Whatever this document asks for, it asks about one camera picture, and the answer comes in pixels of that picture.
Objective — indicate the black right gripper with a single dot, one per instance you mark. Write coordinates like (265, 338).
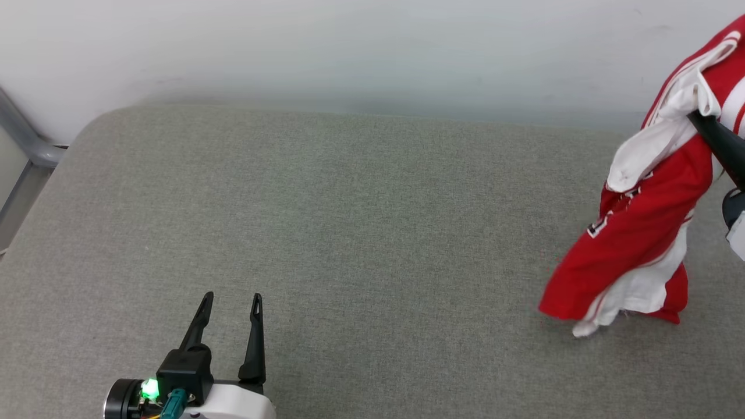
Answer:
(734, 206)

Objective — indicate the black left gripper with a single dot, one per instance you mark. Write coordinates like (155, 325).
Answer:
(125, 398)

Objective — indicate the red and white shirt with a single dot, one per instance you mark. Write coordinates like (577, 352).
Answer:
(646, 233)

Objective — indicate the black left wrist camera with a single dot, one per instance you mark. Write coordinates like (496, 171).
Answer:
(186, 369)

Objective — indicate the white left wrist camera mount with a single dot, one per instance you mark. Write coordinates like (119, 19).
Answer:
(233, 404)

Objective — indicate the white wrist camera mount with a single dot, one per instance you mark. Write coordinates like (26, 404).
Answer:
(739, 238)
(233, 404)

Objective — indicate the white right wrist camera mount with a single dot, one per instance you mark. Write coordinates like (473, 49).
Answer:
(739, 238)

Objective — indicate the grey metal frame bar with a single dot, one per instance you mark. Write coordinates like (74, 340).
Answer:
(35, 152)

